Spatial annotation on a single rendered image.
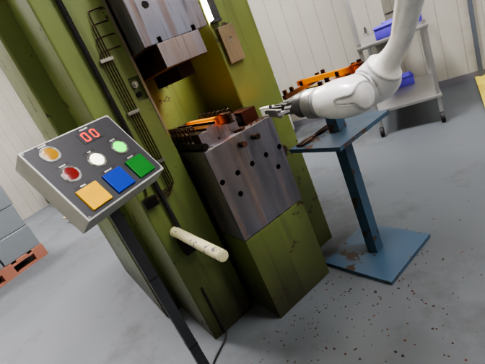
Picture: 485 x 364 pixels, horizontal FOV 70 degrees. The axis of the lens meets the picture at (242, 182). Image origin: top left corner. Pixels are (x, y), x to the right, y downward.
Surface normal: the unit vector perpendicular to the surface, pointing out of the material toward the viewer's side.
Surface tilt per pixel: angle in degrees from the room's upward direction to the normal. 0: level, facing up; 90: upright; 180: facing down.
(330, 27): 90
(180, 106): 90
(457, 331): 0
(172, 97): 90
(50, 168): 60
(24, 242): 90
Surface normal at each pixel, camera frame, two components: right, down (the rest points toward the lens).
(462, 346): -0.38, -0.87
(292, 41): -0.44, 0.47
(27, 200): 0.82, -0.15
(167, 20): 0.54, 0.07
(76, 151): 0.51, -0.55
